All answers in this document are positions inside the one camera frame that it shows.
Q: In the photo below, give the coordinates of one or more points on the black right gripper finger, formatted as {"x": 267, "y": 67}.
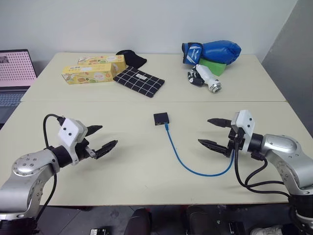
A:
{"x": 220, "y": 122}
{"x": 215, "y": 146}

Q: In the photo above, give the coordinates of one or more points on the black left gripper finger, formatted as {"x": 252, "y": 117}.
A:
{"x": 94, "y": 129}
{"x": 106, "y": 148}

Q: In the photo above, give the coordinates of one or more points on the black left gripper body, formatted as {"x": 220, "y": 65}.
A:
{"x": 83, "y": 150}

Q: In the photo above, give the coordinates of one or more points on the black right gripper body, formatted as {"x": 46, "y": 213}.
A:
{"x": 233, "y": 144}

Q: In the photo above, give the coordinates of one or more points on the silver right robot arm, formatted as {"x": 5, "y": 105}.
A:
{"x": 286, "y": 156}

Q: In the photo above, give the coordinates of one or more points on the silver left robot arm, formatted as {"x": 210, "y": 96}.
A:
{"x": 27, "y": 181}

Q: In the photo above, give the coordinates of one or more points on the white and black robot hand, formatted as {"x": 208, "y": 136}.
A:
{"x": 205, "y": 77}

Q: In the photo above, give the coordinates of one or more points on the long yellow printed carton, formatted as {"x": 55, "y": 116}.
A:
{"x": 102, "y": 60}
{"x": 90, "y": 74}

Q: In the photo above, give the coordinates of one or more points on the green foam block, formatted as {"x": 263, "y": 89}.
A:
{"x": 214, "y": 66}

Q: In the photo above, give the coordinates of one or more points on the black white-checked fabric pouch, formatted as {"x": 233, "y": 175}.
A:
{"x": 139, "y": 82}

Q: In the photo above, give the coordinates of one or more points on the blue boxing glove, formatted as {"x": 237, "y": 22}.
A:
{"x": 215, "y": 51}

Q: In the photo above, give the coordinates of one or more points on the dark rounded shape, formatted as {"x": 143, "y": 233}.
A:
{"x": 139, "y": 221}

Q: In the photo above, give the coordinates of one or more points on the black fabric cap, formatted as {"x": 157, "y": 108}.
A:
{"x": 133, "y": 58}

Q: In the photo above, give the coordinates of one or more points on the grey laptop with pink screen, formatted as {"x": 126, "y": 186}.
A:
{"x": 14, "y": 71}

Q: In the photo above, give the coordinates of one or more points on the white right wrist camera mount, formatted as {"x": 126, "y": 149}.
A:
{"x": 245, "y": 124}

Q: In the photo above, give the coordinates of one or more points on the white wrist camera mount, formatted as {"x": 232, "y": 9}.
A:
{"x": 245, "y": 124}
{"x": 71, "y": 129}

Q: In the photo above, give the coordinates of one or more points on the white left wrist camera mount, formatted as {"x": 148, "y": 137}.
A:
{"x": 71, "y": 129}

